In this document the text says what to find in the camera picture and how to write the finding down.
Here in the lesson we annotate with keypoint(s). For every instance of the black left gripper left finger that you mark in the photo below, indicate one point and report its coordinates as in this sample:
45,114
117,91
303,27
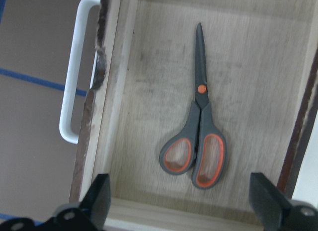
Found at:
88,215

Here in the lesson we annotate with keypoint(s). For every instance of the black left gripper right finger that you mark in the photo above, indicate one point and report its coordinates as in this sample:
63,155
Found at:
275,211

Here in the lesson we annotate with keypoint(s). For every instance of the dark wooden drawer cabinet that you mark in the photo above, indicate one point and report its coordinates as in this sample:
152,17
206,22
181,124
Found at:
298,142

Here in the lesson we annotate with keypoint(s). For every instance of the wooden drawer with white handle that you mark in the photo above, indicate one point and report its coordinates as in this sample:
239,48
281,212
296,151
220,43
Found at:
129,88

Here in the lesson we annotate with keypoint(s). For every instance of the grey orange scissors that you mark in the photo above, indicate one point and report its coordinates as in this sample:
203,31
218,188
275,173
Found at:
199,146

